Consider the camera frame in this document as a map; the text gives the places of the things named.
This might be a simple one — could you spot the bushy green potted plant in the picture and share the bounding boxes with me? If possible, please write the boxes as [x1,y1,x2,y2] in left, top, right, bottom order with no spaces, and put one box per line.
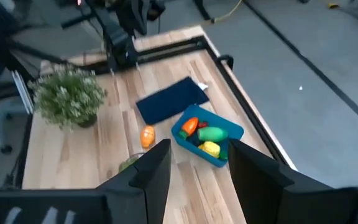
[27,63,108,130]

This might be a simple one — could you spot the green toy corn cob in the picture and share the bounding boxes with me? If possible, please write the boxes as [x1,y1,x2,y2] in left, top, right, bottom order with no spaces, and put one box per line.
[197,126,229,143]

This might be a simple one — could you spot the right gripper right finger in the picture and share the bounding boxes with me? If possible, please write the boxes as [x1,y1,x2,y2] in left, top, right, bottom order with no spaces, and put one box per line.
[228,139,295,224]

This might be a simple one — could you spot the orange toy croissant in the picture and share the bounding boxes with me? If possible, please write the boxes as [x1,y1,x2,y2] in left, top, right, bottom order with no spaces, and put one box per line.
[139,124,156,149]

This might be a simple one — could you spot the yellow floor cable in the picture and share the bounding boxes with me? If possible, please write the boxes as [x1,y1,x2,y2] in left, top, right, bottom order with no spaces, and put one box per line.
[213,0,244,24]

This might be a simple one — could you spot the blue plastic tupperware bin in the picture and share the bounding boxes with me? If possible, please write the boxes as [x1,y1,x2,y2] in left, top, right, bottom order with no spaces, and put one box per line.
[170,104,245,168]

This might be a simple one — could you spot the yellow toy pineapple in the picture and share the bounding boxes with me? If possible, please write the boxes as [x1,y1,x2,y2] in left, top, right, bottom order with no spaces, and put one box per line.
[197,141,229,160]

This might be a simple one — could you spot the orange toy carrot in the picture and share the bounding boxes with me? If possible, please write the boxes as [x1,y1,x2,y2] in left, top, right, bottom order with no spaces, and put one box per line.
[178,116,200,140]

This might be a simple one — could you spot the navy blue cloth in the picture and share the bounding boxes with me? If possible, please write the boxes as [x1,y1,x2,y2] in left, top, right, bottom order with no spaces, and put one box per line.
[135,76,210,126]

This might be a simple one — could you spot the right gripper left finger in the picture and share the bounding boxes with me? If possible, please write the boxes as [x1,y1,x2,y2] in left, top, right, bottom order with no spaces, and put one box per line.
[97,139,172,224]

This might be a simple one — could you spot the grey chair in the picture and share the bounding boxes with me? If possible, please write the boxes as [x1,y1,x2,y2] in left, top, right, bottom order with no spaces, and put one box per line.
[0,93,30,155]

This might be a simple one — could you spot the black frame bracket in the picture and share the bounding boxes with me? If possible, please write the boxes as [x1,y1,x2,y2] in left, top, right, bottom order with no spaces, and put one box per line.
[218,54,235,71]

